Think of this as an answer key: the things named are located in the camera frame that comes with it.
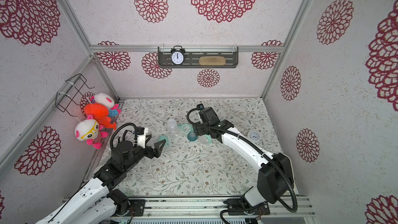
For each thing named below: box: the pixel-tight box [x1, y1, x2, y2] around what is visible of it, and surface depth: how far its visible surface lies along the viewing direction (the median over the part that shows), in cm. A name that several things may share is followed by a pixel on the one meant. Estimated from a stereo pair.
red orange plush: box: [83, 103, 117, 131], surface depth 91 cm
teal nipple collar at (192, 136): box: [187, 131, 198, 142], surface depth 99 cm
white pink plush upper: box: [90, 92, 120, 110], surface depth 97 cm
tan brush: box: [198, 56, 227, 66], surface depth 92 cm
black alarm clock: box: [170, 45, 186, 66], surface depth 92 cm
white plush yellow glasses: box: [75, 114, 109, 150], surface depth 82 cm
